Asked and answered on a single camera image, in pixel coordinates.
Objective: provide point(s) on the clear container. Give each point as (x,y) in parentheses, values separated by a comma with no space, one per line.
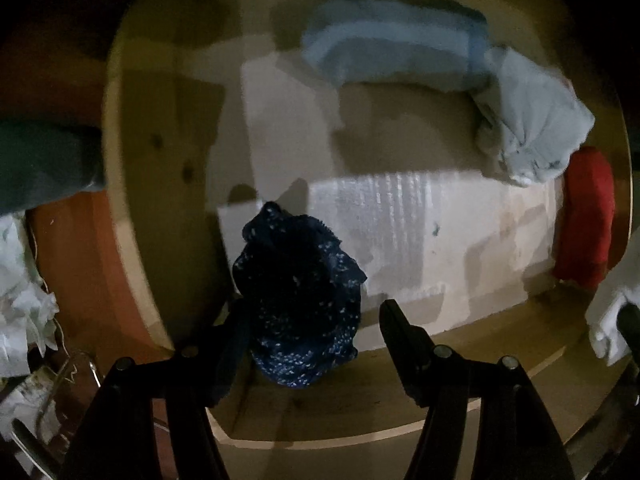
(50,410)

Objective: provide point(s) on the white drawer liner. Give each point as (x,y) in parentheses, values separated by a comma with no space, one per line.
(400,230)

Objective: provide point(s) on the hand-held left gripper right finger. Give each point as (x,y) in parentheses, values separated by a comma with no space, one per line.
(400,340)

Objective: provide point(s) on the light blue cloth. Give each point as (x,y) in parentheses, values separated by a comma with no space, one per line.
(535,115)

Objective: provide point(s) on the wooden drawer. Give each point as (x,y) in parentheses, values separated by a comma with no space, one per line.
(150,160)

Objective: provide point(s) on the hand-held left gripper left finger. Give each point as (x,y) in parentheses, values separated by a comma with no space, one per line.
(230,360)

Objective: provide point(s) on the dark blue speckled underwear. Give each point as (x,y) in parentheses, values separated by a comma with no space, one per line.
(300,300)

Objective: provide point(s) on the red cloth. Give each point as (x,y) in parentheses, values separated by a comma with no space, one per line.
(585,220)

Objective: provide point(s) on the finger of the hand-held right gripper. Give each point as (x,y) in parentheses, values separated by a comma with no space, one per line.
(629,330)

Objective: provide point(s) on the white cloth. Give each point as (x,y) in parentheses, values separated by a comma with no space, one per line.
(602,320)

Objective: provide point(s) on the light blue rolled sock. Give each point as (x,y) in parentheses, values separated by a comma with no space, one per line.
(380,45)

